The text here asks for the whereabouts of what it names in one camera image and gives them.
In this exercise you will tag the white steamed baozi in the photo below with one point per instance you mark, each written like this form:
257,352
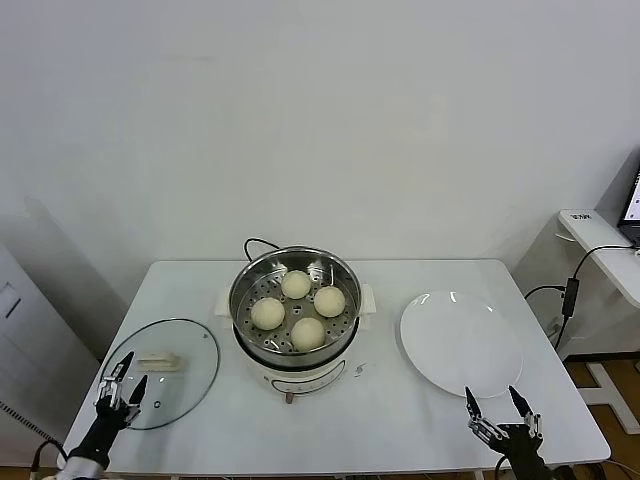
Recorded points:
268,313
296,285
330,301
308,334

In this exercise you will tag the white round plate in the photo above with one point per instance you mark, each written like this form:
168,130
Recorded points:
460,345

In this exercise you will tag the white metal floor frame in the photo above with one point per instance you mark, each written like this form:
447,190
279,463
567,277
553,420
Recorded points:
607,395

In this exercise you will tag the white cabinet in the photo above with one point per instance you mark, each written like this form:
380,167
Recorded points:
30,350

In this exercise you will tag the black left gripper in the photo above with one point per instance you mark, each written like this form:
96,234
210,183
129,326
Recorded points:
112,420

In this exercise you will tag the round glass pot lid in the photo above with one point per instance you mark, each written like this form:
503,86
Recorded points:
195,360

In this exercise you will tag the white power plug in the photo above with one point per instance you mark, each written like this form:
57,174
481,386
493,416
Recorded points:
554,327

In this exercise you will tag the black laptop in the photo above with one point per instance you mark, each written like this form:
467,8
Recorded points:
634,210

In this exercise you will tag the stainless steel steamer basket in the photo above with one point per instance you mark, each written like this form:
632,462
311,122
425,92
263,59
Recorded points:
242,305

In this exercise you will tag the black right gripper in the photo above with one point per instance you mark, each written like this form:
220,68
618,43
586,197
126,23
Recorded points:
517,440

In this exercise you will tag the cream electric cooker base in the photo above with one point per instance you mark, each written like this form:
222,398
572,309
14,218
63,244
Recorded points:
300,375

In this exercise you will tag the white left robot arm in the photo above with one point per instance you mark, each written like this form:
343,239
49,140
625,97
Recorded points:
85,467

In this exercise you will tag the white side desk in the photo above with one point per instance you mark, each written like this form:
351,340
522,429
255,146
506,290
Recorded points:
590,225

